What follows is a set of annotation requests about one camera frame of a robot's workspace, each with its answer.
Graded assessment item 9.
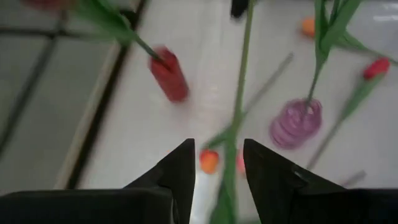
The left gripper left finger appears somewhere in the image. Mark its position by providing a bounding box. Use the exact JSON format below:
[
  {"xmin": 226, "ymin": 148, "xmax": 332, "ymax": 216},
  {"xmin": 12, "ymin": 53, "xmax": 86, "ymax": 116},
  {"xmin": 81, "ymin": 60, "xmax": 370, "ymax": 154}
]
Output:
[{"xmin": 0, "ymin": 138, "xmax": 197, "ymax": 224}]

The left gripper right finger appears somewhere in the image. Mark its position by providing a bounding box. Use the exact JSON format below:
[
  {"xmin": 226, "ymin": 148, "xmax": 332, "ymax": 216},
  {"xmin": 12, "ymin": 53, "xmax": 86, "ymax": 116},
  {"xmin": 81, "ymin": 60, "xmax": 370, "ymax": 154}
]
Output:
[{"xmin": 243, "ymin": 138, "xmax": 398, "ymax": 224}]

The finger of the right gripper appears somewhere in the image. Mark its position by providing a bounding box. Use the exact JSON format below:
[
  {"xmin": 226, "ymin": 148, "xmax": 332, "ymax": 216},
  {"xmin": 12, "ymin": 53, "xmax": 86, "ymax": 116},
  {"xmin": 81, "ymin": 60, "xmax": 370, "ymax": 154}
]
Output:
[{"xmin": 230, "ymin": 0, "xmax": 249, "ymax": 19}]

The pink artificial tulip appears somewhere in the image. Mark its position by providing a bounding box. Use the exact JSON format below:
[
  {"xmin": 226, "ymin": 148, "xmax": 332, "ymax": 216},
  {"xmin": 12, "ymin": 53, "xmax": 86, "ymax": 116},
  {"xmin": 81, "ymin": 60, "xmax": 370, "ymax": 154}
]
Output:
[{"xmin": 235, "ymin": 149, "xmax": 248, "ymax": 175}]

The pink ribbed cylinder glass vase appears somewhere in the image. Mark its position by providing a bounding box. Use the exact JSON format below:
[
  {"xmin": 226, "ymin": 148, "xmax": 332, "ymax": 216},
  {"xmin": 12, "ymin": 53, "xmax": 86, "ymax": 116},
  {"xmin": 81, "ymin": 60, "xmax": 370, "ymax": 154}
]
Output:
[{"xmin": 269, "ymin": 98, "xmax": 323, "ymax": 151}]

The red ribbed glass vase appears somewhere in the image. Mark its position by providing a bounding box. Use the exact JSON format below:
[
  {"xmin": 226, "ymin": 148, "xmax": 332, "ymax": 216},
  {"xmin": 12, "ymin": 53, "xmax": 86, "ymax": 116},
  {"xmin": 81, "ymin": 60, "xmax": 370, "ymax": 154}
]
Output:
[{"xmin": 148, "ymin": 45, "xmax": 190, "ymax": 103}]

